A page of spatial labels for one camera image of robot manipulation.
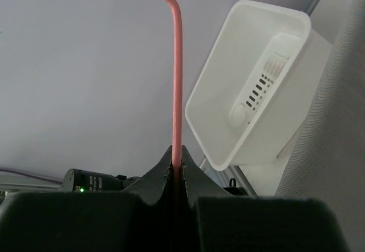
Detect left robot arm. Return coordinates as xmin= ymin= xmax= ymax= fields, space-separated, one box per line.
xmin=59 ymin=169 xmax=140 ymax=193

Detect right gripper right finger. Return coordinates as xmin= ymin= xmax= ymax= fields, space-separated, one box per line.
xmin=181 ymin=147 xmax=350 ymax=251

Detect white plastic basket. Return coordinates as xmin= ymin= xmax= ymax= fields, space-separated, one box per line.
xmin=185 ymin=0 xmax=332 ymax=171

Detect grey trousers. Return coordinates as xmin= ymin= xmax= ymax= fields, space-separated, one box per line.
xmin=276 ymin=0 xmax=364 ymax=251

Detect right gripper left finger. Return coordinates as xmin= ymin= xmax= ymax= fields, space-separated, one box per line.
xmin=1 ymin=151 xmax=172 ymax=251

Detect pink wire hanger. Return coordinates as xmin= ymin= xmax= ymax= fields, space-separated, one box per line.
xmin=164 ymin=0 xmax=183 ymax=179

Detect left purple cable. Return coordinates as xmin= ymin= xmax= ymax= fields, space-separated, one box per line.
xmin=0 ymin=167 xmax=62 ymax=184

